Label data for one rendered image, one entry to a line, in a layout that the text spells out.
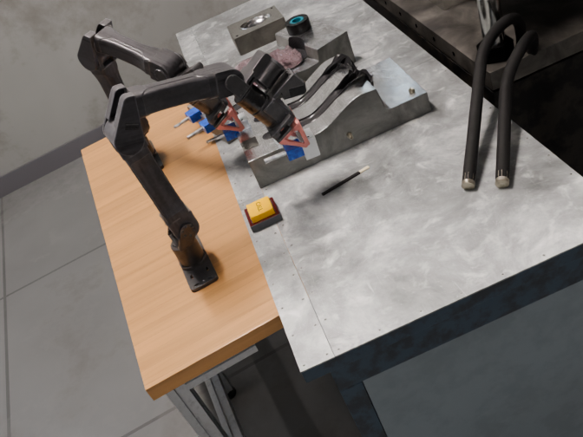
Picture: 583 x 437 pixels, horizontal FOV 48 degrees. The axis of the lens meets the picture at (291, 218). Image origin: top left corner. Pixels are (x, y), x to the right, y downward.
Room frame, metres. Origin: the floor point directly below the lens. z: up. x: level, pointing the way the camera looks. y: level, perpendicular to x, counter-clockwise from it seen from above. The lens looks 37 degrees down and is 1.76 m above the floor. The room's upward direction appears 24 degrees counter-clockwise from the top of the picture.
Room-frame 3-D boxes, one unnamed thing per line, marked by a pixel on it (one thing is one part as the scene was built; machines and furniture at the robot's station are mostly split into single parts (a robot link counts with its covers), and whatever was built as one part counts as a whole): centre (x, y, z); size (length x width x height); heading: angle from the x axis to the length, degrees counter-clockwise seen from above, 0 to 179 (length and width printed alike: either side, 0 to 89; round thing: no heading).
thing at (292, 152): (1.34, -0.06, 0.93); 0.13 x 0.05 x 0.05; 90
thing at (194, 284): (1.26, 0.26, 0.84); 0.20 x 0.07 x 0.08; 8
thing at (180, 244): (1.27, 0.25, 0.90); 0.09 x 0.06 x 0.06; 16
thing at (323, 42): (1.93, -0.11, 0.86); 0.50 x 0.26 x 0.11; 108
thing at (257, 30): (2.38, -0.17, 0.84); 0.20 x 0.15 x 0.07; 91
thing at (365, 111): (1.58, -0.21, 0.87); 0.50 x 0.26 x 0.14; 91
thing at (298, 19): (2.04, -0.28, 0.93); 0.08 x 0.08 x 0.04
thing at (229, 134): (1.63, 0.07, 0.89); 0.13 x 0.05 x 0.05; 91
